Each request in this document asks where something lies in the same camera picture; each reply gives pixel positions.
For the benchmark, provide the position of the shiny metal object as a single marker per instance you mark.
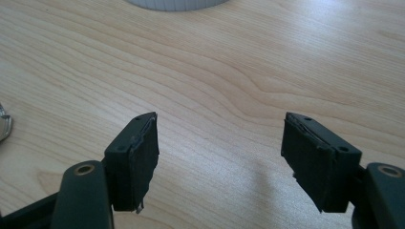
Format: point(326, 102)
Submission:
point(4, 125)

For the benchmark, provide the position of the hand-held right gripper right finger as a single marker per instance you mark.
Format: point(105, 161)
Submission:
point(318, 165)

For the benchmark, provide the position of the white ribbed round container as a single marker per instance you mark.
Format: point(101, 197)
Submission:
point(177, 4)

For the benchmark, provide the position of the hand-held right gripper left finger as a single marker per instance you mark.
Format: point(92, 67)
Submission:
point(132, 165)

